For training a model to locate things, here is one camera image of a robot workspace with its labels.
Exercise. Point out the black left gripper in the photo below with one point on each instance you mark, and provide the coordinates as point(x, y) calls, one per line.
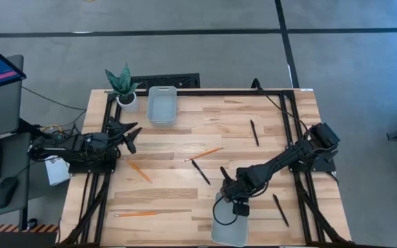
point(114, 132)

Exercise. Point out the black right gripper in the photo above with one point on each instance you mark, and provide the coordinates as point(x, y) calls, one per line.
point(236, 184)

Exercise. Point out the black pen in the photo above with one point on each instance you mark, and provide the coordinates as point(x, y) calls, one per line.
point(200, 172)
point(254, 132)
point(281, 210)

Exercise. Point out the orange pencil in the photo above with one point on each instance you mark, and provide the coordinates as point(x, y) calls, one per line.
point(135, 214)
point(137, 169)
point(203, 154)

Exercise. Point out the grey plastic bin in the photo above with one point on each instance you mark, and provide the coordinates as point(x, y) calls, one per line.
point(229, 234)
point(162, 110)

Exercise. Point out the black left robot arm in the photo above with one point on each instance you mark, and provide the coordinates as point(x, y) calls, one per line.
point(81, 144)

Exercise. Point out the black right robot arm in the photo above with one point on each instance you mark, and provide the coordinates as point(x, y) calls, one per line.
point(288, 155)

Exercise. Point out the potted snake plant white pot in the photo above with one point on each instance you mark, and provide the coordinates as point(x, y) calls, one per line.
point(127, 103)

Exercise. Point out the black perforated panel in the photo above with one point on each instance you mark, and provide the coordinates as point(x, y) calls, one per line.
point(171, 81)

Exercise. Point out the white box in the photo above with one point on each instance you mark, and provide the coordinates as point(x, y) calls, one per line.
point(58, 172)

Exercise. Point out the grey desk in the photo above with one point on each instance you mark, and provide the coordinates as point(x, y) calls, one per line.
point(16, 162)

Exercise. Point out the grey-framed light blue monitor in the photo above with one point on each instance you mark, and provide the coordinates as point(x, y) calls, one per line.
point(10, 103)

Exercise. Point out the black desk caster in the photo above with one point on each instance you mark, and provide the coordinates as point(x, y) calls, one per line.
point(32, 224)

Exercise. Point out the black computer mouse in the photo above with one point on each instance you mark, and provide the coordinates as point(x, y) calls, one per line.
point(5, 193)

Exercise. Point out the hazard-striped strip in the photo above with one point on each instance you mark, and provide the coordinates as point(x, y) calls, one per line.
point(12, 228)

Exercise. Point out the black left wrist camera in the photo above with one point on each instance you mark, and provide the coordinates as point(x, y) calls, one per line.
point(130, 144)

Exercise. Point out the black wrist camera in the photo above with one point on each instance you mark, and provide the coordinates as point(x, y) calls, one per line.
point(241, 209)
point(130, 144)

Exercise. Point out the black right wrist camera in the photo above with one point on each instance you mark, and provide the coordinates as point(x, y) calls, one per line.
point(241, 209)

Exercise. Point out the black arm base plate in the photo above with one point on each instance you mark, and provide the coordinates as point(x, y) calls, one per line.
point(324, 167)
point(91, 169)

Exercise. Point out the black aluminium table frame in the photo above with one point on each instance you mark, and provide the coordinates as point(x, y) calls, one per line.
point(219, 93)

